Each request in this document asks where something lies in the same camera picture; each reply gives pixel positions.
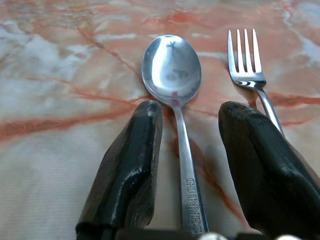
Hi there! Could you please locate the engraved stainless steel spoon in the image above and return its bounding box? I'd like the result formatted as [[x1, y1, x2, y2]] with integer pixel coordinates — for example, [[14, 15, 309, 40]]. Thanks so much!
[[141, 34, 210, 237]]

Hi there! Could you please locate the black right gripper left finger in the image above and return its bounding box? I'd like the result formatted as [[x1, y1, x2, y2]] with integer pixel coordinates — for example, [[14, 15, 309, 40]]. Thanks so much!
[[75, 99, 164, 240]]

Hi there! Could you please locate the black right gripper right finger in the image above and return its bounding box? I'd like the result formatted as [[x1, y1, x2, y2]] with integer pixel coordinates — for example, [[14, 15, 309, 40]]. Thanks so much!
[[218, 100, 320, 240]]

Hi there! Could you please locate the stainless steel fork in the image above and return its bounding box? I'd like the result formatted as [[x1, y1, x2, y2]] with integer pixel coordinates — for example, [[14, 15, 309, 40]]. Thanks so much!
[[227, 28, 286, 138]]

